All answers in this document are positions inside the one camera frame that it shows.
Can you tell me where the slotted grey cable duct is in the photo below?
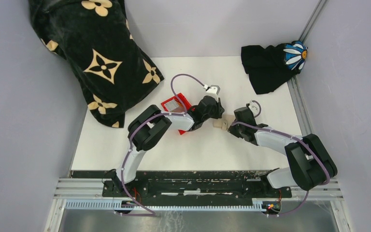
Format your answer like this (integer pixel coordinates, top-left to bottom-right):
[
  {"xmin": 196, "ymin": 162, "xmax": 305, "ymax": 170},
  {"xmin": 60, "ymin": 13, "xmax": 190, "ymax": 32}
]
[{"xmin": 65, "ymin": 199, "xmax": 266, "ymax": 212}]

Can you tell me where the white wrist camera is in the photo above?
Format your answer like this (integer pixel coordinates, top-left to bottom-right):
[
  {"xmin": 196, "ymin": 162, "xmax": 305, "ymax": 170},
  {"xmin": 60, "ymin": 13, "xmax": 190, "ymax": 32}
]
[
  {"xmin": 247, "ymin": 101, "xmax": 261, "ymax": 118},
  {"xmin": 203, "ymin": 85, "xmax": 221, "ymax": 96}
]

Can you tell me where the red plastic bin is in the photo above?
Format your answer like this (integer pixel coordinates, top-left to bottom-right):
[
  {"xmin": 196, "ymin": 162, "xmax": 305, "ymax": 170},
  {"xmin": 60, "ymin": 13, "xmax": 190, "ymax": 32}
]
[{"xmin": 161, "ymin": 93, "xmax": 194, "ymax": 135}]

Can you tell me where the black blanket with beige flowers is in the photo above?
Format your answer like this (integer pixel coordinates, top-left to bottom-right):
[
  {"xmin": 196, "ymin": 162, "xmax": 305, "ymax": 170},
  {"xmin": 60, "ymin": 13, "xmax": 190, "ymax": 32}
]
[{"xmin": 28, "ymin": 0, "xmax": 164, "ymax": 128}]

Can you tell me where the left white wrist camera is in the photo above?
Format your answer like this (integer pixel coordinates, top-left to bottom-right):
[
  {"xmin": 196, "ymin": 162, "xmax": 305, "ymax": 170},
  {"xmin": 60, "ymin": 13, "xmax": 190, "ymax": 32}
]
[{"xmin": 203, "ymin": 85, "xmax": 221, "ymax": 96}]

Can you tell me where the stack of credit cards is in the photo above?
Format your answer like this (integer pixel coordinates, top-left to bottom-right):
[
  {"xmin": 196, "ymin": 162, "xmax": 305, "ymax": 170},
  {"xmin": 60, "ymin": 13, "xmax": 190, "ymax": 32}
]
[{"xmin": 164, "ymin": 99, "xmax": 183, "ymax": 113}]

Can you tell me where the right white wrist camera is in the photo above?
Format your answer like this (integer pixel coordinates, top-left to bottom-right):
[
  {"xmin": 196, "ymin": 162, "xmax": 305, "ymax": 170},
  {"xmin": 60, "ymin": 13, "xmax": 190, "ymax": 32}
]
[{"xmin": 247, "ymin": 101, "xmax": 261, "ymax": 118}]

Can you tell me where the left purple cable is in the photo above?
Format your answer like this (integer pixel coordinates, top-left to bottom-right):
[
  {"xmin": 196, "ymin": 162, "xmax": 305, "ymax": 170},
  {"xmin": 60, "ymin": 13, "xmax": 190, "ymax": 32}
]
[{"xmin": 120, "ymin": 73, "xmax": 209, "ymax": 217}]

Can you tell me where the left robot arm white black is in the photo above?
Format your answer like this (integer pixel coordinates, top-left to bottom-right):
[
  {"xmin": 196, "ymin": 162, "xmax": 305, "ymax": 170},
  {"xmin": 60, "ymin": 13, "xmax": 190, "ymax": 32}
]
[{"xmin": 112, "ymin": 95, "xmax": 225, "ymax": 197}]

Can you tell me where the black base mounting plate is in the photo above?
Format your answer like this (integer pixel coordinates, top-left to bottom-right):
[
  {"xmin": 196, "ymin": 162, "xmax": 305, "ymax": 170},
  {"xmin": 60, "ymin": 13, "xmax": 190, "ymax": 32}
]
[{"xmin": 101, "ymin": 170, "xmax": 325, "ymax": 207}]

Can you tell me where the aluminium rail frame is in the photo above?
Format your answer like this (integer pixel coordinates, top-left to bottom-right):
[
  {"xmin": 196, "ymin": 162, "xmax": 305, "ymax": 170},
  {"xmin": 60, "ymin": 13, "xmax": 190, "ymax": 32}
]
[{"xmin": 44, "ymin": 0, "xmax": 353, "ymax": 232}]

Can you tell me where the black cloth with daisy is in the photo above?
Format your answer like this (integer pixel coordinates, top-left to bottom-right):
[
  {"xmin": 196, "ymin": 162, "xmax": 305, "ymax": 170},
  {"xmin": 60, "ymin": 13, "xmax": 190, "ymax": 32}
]
[{"xmin": 241, "ymin": 41, "xmax": 308, "ymax": 95}]

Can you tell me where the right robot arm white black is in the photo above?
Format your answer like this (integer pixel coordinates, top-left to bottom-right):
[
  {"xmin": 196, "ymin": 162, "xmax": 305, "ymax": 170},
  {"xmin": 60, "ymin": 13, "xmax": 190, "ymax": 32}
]
[{"xmin": 228, "ymin": 106, "xmax": 338, "ymax": 197}]

